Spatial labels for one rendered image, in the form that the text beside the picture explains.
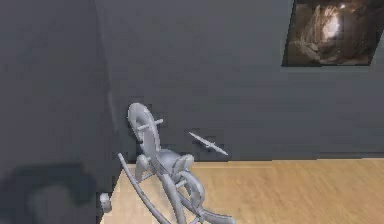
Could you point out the small grey round knob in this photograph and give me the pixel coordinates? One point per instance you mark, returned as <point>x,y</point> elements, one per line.
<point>105,200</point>

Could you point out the grey pointed blade shape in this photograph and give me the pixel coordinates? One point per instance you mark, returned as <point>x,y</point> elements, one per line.
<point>208,143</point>

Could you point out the brown framed wall picture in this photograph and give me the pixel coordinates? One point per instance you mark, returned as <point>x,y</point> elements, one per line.
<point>330,33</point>

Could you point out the grey rocking horse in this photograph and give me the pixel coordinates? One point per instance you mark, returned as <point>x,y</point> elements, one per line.
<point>163,163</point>

